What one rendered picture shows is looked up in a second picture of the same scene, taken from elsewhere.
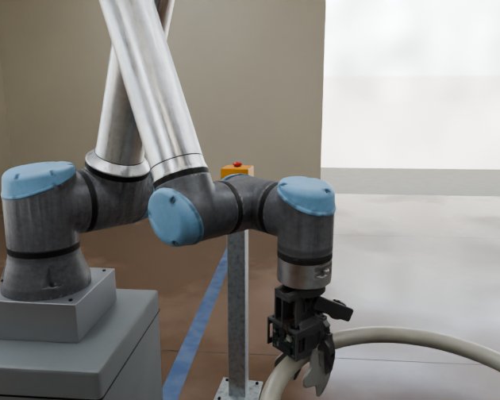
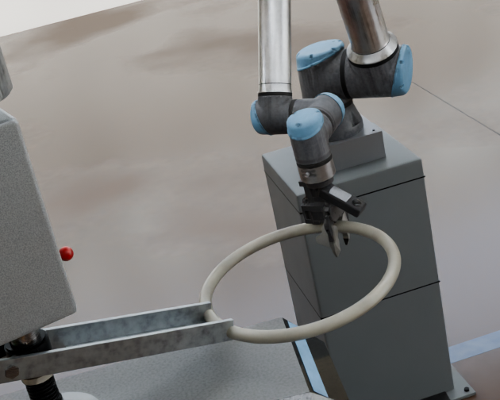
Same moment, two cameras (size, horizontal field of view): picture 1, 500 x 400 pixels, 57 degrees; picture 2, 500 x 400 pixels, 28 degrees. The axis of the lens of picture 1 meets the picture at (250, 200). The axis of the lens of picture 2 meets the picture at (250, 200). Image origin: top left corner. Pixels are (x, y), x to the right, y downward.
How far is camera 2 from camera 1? 2.35 m
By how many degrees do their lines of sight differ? 72
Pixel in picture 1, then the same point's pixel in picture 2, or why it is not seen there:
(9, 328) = not seen: hidden behind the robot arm
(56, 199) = (314, 75)
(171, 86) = (267, 39)
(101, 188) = (349, 69)
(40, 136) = not seen: outside the picture
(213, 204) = (270, 115)
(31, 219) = (303, 86)
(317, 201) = (290, 129)
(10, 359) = (286, 172)
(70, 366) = (294, 186)
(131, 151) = (359, 44)
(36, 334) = not seen: hidden behind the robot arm
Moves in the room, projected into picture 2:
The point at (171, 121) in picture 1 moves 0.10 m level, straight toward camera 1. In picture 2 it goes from (262, 62) to (228, 74)
